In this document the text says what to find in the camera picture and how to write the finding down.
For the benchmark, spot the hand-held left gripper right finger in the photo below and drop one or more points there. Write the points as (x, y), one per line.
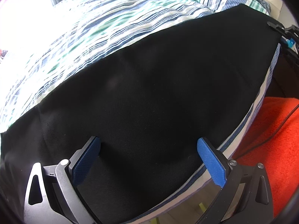
(211, 162)

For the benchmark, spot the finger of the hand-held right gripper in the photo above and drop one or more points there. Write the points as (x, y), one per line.
(290, 43)
(275, 25)

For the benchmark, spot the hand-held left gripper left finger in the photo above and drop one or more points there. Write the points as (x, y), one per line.
(85, 163)

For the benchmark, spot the black pants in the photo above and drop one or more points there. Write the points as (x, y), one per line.
(151, 86)

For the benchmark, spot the cream padded headboard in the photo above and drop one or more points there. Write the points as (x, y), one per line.
(276, 7)

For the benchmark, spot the orange fleece garment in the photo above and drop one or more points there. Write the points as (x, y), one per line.
(268, 133)

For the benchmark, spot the blue green striped bed sheet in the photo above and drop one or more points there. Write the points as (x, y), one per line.
(105, 28)

